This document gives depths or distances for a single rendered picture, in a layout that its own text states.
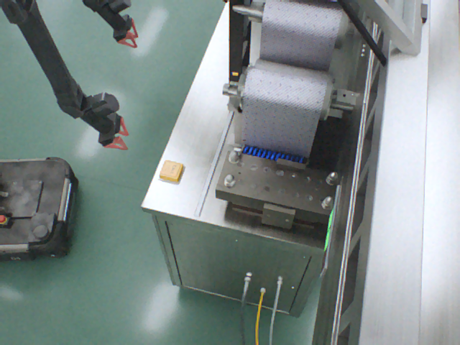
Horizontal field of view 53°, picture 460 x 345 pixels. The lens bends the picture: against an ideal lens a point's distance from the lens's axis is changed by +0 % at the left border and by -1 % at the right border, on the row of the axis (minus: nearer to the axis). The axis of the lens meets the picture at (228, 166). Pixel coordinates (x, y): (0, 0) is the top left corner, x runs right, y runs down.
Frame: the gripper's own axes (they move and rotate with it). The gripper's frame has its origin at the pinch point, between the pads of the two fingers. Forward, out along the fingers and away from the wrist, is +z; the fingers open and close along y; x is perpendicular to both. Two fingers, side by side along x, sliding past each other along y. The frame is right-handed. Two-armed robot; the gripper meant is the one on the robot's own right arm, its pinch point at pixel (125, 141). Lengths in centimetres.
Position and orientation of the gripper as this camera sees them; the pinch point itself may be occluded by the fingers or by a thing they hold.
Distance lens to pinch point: 160.5
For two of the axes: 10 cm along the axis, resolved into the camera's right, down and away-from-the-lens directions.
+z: 4.9, 4.6, 7.4
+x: -8.7, 3.0, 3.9
